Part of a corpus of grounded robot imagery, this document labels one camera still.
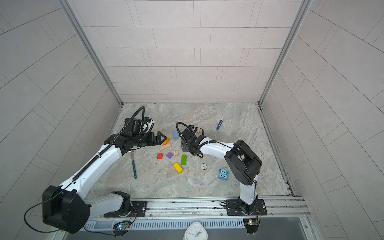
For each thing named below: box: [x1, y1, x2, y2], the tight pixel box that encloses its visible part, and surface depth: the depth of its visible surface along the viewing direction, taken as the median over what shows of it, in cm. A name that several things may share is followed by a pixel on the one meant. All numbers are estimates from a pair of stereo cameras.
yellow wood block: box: [173, 162, 184, 174], surface depth 85 cm
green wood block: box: [181, 154, 188, 166], surface depth 89 cm
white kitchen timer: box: [182, 221, 208, 240], surface depth 64 cm
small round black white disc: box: [200, 163, 208, 171], surface depth 86 cm
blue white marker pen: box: [216, 116, 225, 131], surface depth 107 cm
